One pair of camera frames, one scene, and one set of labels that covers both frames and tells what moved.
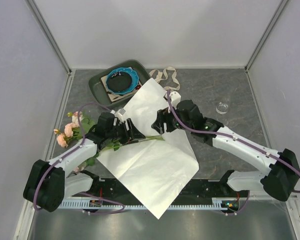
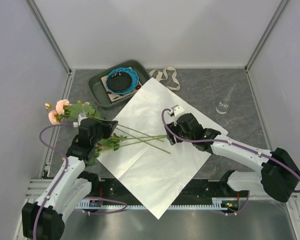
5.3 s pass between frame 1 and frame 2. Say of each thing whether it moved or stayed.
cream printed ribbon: stayed
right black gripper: moved
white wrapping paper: stayed
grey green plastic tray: stayed
